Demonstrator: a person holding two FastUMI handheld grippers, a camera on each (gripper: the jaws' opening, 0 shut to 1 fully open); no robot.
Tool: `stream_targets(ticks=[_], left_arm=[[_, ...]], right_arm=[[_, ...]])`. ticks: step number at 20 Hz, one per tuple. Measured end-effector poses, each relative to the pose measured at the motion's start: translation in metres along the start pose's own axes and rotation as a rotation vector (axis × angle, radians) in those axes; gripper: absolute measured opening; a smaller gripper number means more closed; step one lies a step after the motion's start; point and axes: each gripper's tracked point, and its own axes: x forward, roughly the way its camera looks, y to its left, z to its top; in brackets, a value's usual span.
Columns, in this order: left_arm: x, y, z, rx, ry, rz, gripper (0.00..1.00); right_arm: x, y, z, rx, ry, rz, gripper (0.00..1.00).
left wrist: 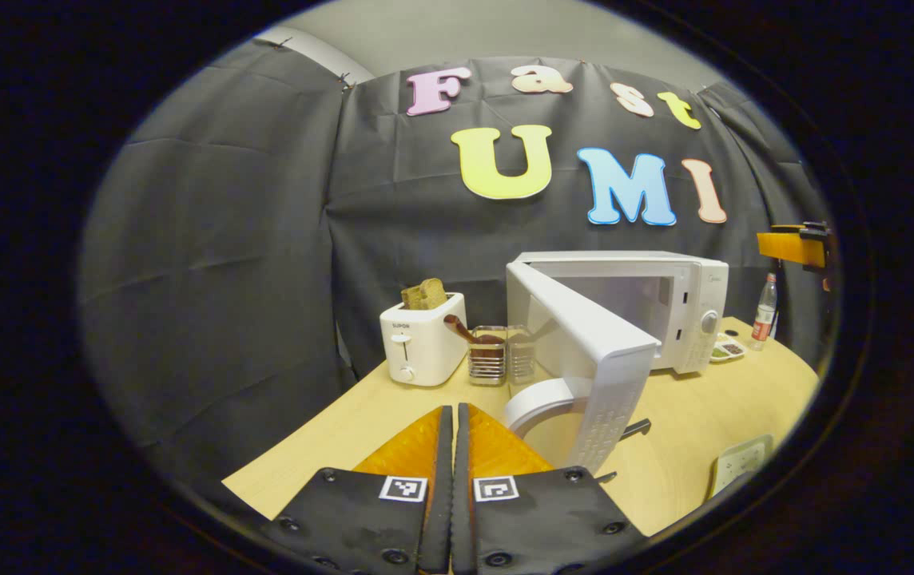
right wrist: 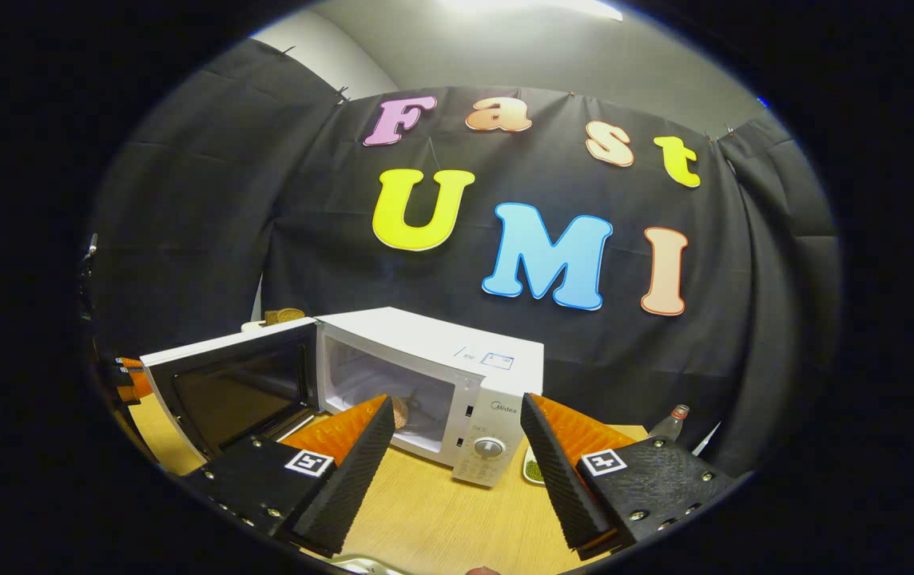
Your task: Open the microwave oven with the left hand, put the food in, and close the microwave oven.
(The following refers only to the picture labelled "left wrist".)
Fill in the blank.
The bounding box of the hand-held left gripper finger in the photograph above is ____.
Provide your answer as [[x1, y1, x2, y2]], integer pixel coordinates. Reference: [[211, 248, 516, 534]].
[[260, 404, 456, 575], [451, 402, 651, 575]]

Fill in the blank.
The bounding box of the white microwave oven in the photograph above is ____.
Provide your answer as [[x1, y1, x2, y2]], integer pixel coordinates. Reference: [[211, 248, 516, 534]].
[[503, 250, 731, 472]]

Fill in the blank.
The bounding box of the clear red label water bottle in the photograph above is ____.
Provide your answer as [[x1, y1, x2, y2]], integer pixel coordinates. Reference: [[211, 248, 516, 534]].
[[751, 273, 778, 352]]

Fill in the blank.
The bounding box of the white divided dish of beans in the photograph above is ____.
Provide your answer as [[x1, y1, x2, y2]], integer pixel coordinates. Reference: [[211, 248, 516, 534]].
[[709, 333, 747, 364]]

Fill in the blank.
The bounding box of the ribbed glass jar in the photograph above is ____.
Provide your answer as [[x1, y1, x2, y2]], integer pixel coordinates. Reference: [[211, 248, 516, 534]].
[[469, 325, 508, 387]]

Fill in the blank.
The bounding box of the white toaster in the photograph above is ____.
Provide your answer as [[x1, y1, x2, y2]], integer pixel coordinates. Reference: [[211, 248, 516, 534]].
[[380, 292, 468, 388]]

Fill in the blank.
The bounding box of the wooden spoon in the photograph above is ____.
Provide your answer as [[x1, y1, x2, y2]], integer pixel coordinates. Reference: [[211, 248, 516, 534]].
[[443, 314, 506, 346]]

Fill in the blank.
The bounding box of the brown toast slice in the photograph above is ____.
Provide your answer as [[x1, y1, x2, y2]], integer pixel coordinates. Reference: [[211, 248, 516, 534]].
[[401, 278, 448, 311]]

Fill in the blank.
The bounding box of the white patterned plate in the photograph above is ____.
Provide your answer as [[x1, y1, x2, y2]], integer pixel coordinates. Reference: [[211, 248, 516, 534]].
[[713, 434, 775, 500]]

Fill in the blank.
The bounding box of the black backdrop cloth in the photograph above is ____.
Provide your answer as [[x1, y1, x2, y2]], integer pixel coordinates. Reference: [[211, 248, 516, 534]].
[[77, 36, 837, 512]]

